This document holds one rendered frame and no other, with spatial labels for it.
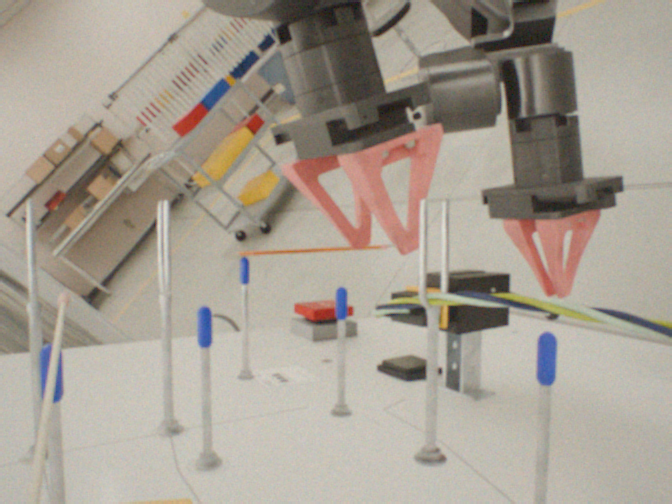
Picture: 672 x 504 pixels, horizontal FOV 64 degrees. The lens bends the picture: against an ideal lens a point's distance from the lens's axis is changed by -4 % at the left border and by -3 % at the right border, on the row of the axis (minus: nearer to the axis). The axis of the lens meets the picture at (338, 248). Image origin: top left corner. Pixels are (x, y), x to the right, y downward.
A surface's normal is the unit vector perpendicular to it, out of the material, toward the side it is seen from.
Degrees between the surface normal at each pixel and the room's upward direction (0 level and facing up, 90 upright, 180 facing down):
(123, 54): 90
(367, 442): 48
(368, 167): 110
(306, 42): 68
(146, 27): 90
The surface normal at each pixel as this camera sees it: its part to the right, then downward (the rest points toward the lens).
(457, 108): -0.07, 0.45
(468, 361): 0.56, 0.05
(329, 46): 0.01, 0.25
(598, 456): 0.00, -1.00
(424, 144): 0.59, 0.39
